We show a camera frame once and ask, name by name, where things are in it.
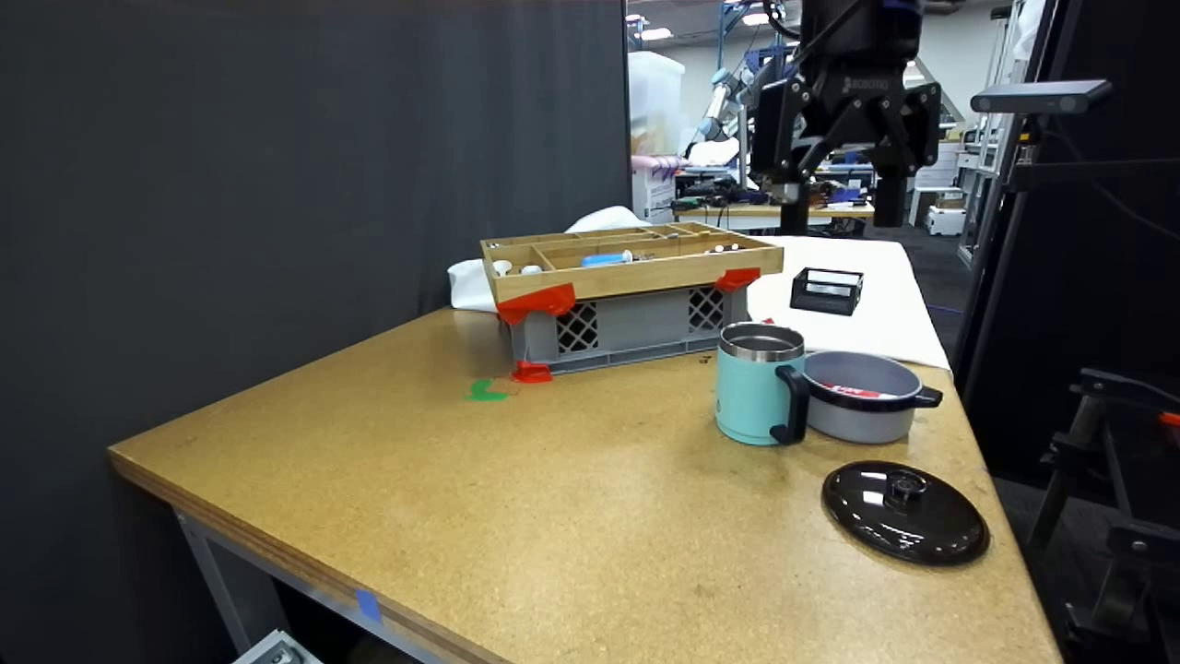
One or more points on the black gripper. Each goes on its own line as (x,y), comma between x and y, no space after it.
(860,76)

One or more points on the black round pot lid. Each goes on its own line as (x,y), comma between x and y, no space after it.
(904,522)

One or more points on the wooden background table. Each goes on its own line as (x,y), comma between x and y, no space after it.
(739,217)

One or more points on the blue white background robot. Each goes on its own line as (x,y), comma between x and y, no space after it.
(732,111)

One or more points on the white cloth sheet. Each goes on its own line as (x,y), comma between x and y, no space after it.
(885,335)

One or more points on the translucent plastic storage bin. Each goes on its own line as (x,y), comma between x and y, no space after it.
(655,97)

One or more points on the wooden organizer tray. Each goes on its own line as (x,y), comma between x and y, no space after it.
(640,281)

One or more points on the grey plastic crate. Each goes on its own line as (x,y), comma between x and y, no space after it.
(640,323)

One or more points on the blue white small tube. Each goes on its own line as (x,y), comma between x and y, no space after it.
(607,260)

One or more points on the small green tape mark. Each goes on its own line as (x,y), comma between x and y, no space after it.
(488,393)

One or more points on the black equipment stand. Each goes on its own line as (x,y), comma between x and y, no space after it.
(1106,518)

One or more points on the black curtain backdrop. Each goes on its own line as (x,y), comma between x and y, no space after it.
(244,186)

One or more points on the white box under table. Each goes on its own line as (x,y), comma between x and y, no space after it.
(280,651)

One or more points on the black camera on stand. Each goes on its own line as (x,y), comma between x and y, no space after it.
(1043,97)

